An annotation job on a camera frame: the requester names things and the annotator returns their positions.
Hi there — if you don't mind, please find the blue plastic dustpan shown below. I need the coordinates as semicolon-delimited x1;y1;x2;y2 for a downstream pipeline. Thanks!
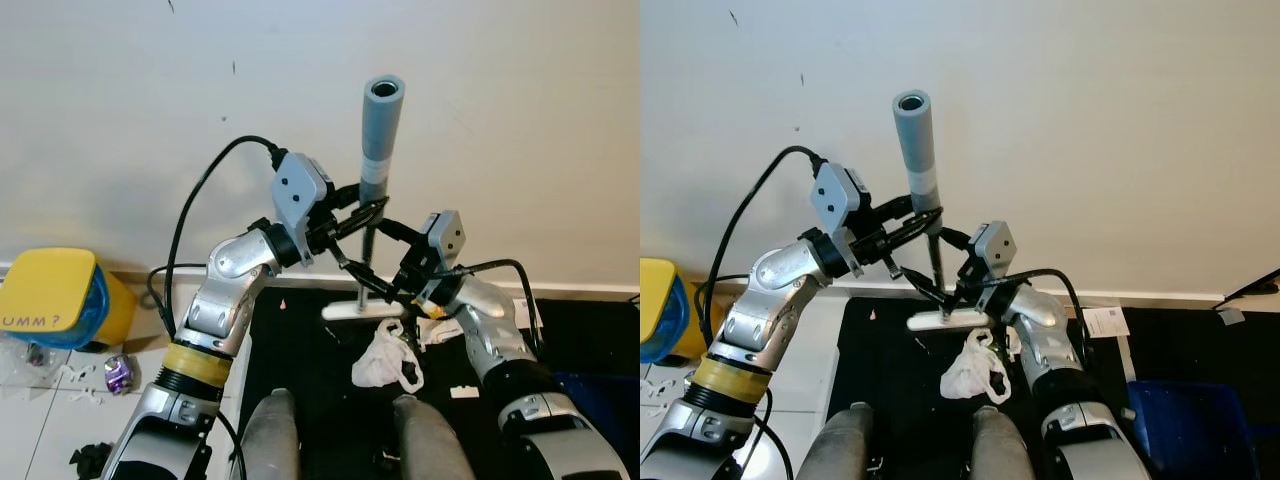
555;372;641;471
1128;378;1263;480

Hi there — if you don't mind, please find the grey robot left leg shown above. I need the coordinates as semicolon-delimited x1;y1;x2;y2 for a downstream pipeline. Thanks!
795;402;869;480
240;388;301;480

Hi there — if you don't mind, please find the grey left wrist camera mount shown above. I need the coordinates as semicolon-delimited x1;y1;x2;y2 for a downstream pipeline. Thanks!
272;152;336;236
812;162;871;241

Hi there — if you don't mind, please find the black cable plug clump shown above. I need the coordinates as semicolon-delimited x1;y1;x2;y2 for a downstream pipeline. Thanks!
70;443;116;471

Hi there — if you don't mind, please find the black floor mat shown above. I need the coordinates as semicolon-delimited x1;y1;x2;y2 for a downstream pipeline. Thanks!
235;290;641;480
822;297;1280;480

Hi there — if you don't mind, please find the grey robot leg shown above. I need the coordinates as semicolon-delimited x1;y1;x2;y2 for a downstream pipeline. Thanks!
240;388;301;480
965;405;1036;480
795;402;869;480
393;395;476;480

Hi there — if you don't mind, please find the clear plastic bag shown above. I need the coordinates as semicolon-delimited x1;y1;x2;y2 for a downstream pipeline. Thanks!
0;335;61;389

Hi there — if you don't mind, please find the yellow bin with blue liner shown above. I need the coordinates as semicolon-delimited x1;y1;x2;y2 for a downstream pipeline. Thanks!
640;258;691;366
0;248;138;353

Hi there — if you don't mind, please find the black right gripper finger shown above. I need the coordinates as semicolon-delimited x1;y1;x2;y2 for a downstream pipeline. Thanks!
383;283;433;319
933;225;976;259
373;217;426;253
928;285;969;319

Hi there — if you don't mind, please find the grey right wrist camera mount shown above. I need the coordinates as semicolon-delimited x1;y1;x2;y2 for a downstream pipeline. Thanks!
968;220;1019;286
425;210;467;269

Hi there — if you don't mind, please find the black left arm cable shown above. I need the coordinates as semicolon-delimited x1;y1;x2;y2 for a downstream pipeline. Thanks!
695;146;826;346
148;135;286;336

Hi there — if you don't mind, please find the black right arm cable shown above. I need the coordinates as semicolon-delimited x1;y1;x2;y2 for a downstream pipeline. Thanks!
445;258;546;356
985;268;1093;366

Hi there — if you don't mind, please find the grey robot right leg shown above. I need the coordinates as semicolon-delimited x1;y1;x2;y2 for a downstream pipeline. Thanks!
965;405;1036;480
393;395;476;480

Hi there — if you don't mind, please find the grey handled white broom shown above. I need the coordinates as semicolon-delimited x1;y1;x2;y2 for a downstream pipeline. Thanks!
893;90;991;333
322;75;421;321

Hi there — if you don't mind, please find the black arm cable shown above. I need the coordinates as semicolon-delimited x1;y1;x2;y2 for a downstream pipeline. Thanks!
148;135;286;336
445;258;546;356
695;146;826;346
985;268;1093;366

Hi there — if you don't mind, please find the white plastic bag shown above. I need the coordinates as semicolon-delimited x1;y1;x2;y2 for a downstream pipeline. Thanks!
352;318;426;393
940;328;1013;405

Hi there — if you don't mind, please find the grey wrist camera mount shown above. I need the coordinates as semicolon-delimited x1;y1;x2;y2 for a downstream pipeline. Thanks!
425;210;467;269
968;220;1019;286
272;152;336;236
812;162;871;241

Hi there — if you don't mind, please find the purple foil wrapper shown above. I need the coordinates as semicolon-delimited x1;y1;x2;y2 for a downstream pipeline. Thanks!
103;355;138;394

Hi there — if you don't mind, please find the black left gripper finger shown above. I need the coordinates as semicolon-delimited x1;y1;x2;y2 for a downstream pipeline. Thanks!
335;196;393;241
328;243;401;303
875;205;948;249
878;253;949;309

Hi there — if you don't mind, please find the black door frame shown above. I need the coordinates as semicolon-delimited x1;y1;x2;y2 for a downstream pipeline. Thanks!
1218;268;1280;304

